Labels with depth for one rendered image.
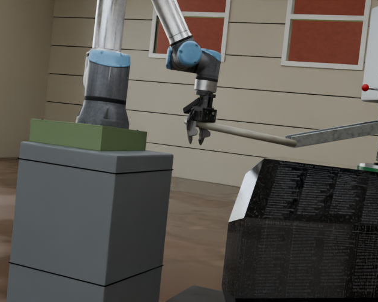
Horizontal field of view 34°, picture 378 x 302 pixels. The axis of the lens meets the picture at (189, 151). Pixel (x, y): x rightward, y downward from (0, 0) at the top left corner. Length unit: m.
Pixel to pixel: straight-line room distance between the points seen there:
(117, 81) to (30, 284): 0.76
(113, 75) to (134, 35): 8.30
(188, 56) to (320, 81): 6.95
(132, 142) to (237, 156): 7.32
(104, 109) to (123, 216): 0.38
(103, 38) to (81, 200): 0.67
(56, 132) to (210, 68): 0.68
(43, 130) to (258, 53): 7.48
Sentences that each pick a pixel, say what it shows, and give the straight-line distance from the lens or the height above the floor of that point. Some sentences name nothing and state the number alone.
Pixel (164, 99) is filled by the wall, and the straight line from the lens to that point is 10.06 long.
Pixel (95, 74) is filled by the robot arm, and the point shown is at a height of 1.11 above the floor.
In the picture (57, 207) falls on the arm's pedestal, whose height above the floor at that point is 0.65.
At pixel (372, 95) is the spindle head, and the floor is 1.16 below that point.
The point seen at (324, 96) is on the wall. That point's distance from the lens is 9.14.
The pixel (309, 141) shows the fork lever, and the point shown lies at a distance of 2.67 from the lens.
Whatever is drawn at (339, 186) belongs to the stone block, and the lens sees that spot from 2.70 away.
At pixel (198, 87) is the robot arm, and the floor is 1.11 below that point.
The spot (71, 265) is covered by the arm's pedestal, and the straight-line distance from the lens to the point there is 2.11.
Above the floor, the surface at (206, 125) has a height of 0.97.
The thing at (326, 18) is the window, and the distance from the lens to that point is 9.26.
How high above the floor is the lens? 1.00
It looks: 3 degrees down
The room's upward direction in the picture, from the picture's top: 6 degrees clockwise
